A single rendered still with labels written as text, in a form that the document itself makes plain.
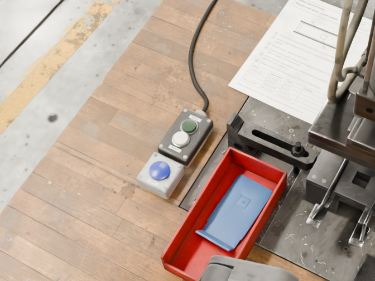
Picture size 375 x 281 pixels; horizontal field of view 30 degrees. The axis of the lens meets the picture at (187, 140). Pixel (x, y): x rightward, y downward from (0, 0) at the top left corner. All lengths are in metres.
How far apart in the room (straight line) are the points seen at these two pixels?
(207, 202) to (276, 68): 0.34
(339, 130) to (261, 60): 0.42
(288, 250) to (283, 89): 0.35
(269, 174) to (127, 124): 0.32
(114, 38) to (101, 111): 1.32
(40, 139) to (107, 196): 1.23
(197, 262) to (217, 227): 0.08
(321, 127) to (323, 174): 0.16
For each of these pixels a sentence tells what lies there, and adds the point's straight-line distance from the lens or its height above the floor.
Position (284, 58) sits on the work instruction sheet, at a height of 0.90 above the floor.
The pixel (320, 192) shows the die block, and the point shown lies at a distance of 1.27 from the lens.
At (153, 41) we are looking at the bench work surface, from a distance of 1.55.
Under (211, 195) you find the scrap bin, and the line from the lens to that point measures 1.32.
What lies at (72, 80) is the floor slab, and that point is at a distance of 2.68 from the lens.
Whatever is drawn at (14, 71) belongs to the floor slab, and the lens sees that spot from 2.78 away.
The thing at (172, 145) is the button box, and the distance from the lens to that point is 1.36.
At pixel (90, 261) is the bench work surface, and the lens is 1.31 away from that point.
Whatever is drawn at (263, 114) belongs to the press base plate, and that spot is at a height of 0.90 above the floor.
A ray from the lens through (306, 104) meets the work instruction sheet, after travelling 1.43.
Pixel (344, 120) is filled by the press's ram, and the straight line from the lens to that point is 1.13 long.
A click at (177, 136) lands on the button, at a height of 0.94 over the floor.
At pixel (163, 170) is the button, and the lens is 1.32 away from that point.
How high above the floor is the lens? 2.09
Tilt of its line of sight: 58 degrees down
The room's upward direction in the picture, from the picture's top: 10 degrees counter-clockwise
